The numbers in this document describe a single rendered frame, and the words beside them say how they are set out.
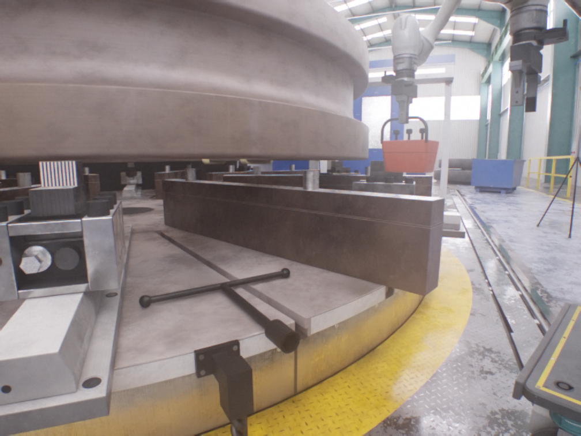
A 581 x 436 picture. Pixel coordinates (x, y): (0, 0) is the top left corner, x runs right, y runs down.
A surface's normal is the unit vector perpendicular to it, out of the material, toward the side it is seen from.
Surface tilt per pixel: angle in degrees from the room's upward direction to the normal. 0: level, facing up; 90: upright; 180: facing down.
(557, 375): 0
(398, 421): 0
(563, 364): 0
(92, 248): 90
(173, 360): 90
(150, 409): 90
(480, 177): 90
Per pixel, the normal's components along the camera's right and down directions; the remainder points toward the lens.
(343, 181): 0.02, 0.17
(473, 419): 0.00, -0.99
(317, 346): 0.62, 0.13
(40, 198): 0.40, 0.15
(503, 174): -0.69, 0.12
